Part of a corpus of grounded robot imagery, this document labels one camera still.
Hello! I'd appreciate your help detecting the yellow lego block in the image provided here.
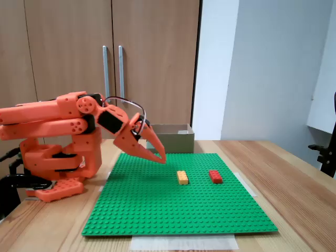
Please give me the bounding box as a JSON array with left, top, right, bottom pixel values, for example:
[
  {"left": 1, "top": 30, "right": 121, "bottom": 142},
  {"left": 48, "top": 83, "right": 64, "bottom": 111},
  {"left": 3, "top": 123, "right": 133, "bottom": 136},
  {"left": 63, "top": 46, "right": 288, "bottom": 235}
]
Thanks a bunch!
[{"left": 176, "top": 170, "right": 190, "bottom": 186}]

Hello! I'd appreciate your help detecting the cardboard box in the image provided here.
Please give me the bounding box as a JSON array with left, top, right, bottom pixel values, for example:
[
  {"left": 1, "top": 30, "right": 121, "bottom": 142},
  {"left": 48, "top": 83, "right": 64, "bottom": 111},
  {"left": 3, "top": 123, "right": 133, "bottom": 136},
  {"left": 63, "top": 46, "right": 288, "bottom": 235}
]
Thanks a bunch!
[{"left": 146, "top": 123, "right": 195, "bottom": 154}]

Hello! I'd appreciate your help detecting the green lego baseplate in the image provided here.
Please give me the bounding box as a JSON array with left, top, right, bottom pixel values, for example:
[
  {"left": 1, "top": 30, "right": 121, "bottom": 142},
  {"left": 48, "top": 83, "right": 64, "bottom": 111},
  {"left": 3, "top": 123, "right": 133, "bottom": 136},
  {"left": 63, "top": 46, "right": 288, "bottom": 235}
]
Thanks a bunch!
[{"left": 81, "top": 152, "right": 278, "bottom": 237}]

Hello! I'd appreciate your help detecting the red lego block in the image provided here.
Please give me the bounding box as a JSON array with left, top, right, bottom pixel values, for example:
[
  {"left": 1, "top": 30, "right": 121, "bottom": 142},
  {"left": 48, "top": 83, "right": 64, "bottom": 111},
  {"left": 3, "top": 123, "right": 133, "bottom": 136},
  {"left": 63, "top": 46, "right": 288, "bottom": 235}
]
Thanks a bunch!
[{"left": 208, "top": 170, "right": 224, "bottom": 184}]

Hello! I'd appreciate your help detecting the masking tape strip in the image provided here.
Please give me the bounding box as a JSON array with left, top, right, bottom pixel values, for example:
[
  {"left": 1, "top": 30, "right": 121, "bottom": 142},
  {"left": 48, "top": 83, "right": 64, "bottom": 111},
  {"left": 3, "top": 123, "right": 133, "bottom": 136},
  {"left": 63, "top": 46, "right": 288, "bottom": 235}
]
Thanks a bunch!
[
  {"left": 130, "top": 234, "right": 239, "bottom": 250},
  {"left": 98, "top": 172, "right": 112, "bottom": 192},
  {"left": 233, "top": 172, "right": 258, "bottom": 197}
]

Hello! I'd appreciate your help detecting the wooden cabinet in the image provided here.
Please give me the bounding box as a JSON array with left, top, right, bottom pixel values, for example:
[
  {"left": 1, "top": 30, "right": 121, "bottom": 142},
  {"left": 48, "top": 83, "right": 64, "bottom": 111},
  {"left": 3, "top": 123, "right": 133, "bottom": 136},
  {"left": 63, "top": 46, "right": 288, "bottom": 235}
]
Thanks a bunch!
[{"left": 0, "top": 0, "right": 203, "bottom": 158}]

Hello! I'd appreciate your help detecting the black table clamp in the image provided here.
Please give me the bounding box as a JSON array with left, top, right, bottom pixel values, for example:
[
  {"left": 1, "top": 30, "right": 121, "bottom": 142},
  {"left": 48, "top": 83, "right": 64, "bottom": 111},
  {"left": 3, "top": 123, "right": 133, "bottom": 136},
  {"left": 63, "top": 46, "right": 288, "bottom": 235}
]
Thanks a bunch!
[{"left": 0, "top": 173, "right": 53, "bottom": 221}]

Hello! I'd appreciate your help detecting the black stand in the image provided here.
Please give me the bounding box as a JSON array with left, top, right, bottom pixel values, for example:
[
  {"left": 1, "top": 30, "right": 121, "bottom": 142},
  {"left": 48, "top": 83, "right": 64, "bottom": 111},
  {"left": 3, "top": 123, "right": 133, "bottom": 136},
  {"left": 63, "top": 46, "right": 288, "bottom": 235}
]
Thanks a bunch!
[{"left": 308, "top": 91, "right": 336, "bottom": 179}]

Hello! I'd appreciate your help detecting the gripper servo cable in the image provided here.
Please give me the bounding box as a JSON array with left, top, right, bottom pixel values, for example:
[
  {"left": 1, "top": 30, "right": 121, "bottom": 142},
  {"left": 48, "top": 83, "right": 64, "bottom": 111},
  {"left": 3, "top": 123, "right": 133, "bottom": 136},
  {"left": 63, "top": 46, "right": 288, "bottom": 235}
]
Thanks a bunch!
[{"left": 103, "top": 96, "right": 146, "bottom": 133}]

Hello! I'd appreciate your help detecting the metal cabinet handle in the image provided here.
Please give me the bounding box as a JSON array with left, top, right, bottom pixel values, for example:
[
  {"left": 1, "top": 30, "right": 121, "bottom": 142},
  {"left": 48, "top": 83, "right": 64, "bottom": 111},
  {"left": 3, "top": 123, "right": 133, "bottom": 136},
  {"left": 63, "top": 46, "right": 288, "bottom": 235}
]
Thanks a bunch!
[
  {"left": 102, "top": 45, "right": 111, "bottom": 98},
  {"left": 118, "top": 45, "right": 125, "bottom": 100}
]

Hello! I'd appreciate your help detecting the black cable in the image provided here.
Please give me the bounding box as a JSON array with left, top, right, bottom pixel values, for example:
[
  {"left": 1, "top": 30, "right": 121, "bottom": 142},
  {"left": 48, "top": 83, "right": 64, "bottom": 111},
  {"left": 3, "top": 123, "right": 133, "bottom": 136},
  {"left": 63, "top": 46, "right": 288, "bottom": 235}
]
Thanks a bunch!
[{"left": 0, "top": 148, "right": 26, "bottom": 175}]

